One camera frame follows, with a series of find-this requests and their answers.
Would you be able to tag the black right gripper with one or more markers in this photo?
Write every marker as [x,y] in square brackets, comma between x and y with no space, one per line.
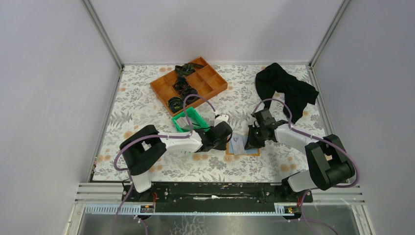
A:
[250,143]

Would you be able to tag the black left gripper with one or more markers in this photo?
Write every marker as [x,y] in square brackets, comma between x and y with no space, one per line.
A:
[222,146]

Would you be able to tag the orange leather card holder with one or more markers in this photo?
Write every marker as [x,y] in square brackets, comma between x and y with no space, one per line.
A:
[236,146]

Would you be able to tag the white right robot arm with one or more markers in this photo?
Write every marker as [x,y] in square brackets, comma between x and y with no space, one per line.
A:
[327,162]

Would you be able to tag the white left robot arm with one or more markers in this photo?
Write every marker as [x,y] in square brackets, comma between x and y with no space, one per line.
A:
[141,151]

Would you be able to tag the stack of white cards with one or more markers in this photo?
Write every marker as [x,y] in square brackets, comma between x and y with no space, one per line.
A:
[183,123]

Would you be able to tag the rolled dark belt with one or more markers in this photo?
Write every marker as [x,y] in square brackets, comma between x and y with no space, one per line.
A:
[176,104]
[181,84]
[189,94]

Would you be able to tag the black cloth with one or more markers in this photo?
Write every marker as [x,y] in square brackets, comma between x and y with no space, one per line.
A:
[297,94]

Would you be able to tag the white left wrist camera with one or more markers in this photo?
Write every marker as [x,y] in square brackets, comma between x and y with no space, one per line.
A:
[220,118]

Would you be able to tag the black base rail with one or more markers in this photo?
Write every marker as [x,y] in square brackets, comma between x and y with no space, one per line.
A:
[215,197]

